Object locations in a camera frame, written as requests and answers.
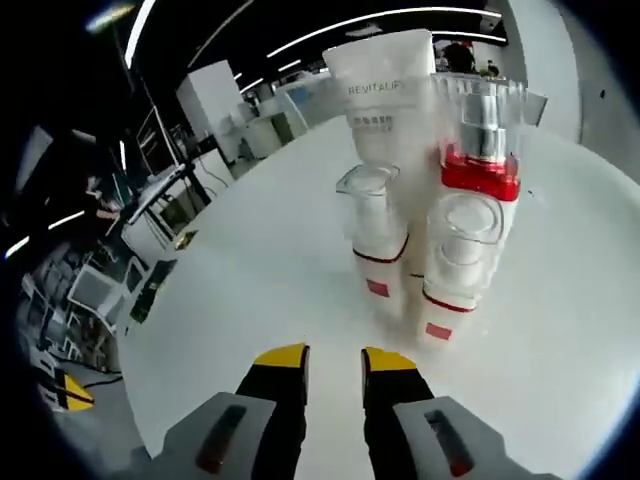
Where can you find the dark green packet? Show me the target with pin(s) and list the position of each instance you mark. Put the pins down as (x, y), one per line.
(152, 292)

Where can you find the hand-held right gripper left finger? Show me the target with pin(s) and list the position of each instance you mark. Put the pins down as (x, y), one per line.
(170, 450)

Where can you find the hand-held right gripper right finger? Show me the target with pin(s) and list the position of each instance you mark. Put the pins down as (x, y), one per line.
(495, 450)

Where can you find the small white skincare bottle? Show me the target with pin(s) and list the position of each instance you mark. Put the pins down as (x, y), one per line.
(450, 310)
(380, 270)

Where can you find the red collar skincare bottle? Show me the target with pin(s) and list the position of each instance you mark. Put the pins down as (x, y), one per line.
(480, 175)

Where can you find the white partition screen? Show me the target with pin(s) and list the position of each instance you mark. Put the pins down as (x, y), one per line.
(320, 107)

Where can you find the long ceiling light strip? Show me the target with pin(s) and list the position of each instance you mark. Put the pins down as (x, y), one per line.
(140, 32)

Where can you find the white chair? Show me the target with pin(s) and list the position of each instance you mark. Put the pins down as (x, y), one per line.
(534, 110)
(95, 295)

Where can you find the small white desk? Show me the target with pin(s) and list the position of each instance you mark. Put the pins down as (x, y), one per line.
(155, 192)

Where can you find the small gold packet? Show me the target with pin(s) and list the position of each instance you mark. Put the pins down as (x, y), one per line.
(185, 239)

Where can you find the white skincare tube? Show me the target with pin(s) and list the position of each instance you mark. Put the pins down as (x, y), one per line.
(380, 100)

